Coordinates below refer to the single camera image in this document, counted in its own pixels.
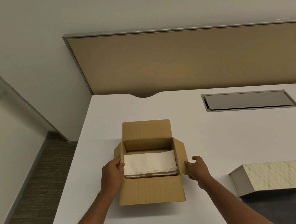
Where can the person's left hand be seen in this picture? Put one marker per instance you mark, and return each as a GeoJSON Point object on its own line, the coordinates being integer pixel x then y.
{"type": "Point", "coordinates": [111, 176]}

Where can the person's right hand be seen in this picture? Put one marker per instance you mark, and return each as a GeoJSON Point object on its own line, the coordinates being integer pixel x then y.
{"type": "Point", "coordinates": [199, 171]}

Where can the person's right thumb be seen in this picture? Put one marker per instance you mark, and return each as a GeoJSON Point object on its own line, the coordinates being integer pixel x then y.
{"type": "Point", "coordinates": [187, 163]}

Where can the person's left thumb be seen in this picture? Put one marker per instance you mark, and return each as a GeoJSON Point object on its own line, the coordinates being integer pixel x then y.
{"type": "Point", "coordinates": [121, 165]}

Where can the brown cardboard box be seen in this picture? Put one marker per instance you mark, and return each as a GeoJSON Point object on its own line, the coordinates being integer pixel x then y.
{"type": "Point", "coordinates": [152, 190]}

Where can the person's right forearm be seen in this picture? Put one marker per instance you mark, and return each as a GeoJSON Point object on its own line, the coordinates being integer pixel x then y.
{"type": "Point", "coordinates": [232, 208]}

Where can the stack of white paper napkins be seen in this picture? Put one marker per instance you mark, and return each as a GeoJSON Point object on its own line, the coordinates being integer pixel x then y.
{"type": "Point", "coordinates": [150, 164]}

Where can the leaf-patterned cream box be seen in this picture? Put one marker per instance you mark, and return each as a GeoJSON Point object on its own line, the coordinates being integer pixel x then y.
{"type": "Point", "coordinates": [278, 176]}

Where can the dark grey mat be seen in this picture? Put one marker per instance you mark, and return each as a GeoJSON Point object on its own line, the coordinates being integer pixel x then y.
{"type": "Point", "coordinates": [275, 210]}

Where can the beige metal-framed desk partition panel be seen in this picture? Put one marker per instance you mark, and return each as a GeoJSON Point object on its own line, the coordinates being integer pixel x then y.
{"type": "Point", "coordinates": [190, 59]}

